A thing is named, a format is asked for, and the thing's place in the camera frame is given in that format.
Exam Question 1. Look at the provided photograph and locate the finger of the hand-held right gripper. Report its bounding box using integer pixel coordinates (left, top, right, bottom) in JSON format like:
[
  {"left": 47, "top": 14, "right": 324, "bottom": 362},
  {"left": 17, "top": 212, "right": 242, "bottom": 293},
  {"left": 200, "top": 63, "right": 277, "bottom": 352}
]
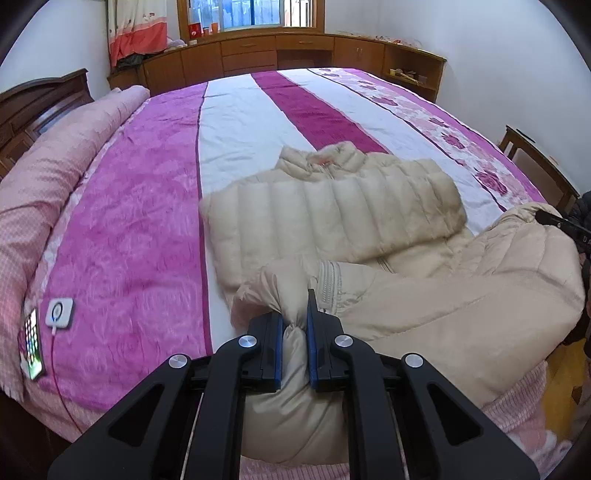
[{"left": 534, "top": 207, "right": 578, "bottom": 234}]

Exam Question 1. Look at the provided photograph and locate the dark wooden headboard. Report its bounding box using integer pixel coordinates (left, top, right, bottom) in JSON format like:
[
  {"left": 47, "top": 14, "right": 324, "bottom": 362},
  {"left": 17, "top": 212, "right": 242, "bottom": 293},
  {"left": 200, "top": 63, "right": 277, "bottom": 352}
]
[{"left": 0, "top": 68, "right": 95, "bottom": 182}]

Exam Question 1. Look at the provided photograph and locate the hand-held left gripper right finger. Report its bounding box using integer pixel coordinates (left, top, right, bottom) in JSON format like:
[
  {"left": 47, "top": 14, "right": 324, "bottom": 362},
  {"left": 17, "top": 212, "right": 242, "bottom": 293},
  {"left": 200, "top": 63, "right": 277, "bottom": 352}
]
[{"left": 306, "top": 287, "right": 541, "bottom": 480}]

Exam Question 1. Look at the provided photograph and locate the dark cloth pile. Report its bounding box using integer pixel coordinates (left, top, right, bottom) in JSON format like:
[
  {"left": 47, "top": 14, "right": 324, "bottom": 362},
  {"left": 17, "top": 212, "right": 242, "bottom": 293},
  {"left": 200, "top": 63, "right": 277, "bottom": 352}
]
[{"left": 113, "top": 52, "right": 153, "bottom": 70}]

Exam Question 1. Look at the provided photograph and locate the small shelf clutter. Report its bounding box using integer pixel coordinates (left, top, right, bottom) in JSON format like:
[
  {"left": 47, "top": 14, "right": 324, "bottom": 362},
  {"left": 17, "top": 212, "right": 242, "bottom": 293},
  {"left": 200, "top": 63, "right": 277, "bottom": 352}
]
[{"left": 389, "top": 68, "right": 424, "bottom": 85}]

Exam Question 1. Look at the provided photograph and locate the wooden framed window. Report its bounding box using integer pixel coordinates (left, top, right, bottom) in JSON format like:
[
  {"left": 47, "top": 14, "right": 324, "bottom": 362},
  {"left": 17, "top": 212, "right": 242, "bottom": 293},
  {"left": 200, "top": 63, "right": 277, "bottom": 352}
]
[{"left": 177, "top": 0, "right": 327, "bottom": 45}]

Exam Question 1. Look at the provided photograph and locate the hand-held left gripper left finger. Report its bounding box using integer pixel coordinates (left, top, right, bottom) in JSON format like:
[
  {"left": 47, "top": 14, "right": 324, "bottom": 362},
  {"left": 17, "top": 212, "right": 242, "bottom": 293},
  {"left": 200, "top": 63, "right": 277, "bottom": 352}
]
[{"left": 46, "top": 313, "right": 284, "bottom": 480}]

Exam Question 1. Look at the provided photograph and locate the rolled pink quilt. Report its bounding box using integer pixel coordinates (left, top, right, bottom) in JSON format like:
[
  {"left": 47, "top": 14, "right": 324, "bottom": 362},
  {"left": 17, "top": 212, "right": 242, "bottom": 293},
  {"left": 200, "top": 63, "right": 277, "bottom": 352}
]
[{"left": 0, "top": 85, "right": 151, "bottom": 402}]

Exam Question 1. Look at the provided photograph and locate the wooden chair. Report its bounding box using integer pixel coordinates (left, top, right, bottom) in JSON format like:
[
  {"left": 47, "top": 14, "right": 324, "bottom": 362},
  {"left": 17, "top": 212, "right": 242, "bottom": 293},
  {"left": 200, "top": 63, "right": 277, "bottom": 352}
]
[{"left": 499, "top": 124, "right": 581, "bottom": 214}]

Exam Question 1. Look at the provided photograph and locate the person's right forearm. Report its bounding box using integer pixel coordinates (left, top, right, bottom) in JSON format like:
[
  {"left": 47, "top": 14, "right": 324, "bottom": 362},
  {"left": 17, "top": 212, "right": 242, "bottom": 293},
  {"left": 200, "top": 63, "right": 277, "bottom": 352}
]
[{"left": 567, "top": 188, "right": 591, "bottom": 228}]

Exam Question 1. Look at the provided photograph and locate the beige puffer jacket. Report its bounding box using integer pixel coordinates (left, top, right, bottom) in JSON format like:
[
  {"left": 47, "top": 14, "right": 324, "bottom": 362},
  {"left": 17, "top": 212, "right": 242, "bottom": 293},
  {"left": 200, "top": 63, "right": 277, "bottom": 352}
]
[{"left": 198, "top": 141, "right": 588, "bottom": 466}]

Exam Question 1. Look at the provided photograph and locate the smartphone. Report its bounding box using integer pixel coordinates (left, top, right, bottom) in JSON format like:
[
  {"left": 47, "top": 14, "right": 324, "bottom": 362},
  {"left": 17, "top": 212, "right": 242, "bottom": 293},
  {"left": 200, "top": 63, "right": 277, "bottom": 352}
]
[{"left": 19, "top": 307, "right": 48, "bottom": 381}]

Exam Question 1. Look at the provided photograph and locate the pink and orange curtain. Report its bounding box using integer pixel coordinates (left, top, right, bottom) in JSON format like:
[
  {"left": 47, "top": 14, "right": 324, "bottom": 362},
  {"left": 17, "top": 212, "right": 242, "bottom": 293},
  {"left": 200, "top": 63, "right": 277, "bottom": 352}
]
[{"left": 107, "top": 0, "right": 168, "bottom": 66}]

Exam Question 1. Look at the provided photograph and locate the pink striped floral bedspread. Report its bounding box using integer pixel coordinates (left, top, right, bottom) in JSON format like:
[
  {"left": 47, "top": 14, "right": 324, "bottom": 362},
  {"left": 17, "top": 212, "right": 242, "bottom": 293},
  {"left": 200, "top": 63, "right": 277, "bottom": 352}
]
[{"left": 0, "top": 67, "right": 578, "bottom": 480}]

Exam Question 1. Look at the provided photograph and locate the long wooden cabinet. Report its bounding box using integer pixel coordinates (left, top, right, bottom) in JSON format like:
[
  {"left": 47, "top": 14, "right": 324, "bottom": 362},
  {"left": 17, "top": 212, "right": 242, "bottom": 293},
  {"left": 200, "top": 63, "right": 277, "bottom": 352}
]
[{"left": 107, "top": 32, "right": 448, "bottom": 105}]

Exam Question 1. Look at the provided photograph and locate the white wireless charger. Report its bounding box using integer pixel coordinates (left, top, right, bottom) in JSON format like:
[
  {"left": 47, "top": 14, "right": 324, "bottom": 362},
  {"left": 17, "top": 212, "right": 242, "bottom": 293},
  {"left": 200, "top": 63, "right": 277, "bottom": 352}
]
[{"left": 45, "top": 298, "right": 75, "bottom": 330}]

